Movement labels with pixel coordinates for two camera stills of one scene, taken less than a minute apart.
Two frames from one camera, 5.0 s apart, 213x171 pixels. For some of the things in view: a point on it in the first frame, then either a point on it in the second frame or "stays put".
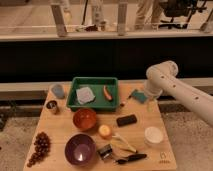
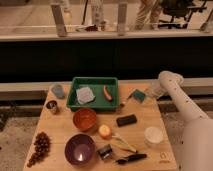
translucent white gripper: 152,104 → 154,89
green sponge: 141,96 stays put
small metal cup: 51,105 stays put
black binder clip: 105,152 stays put
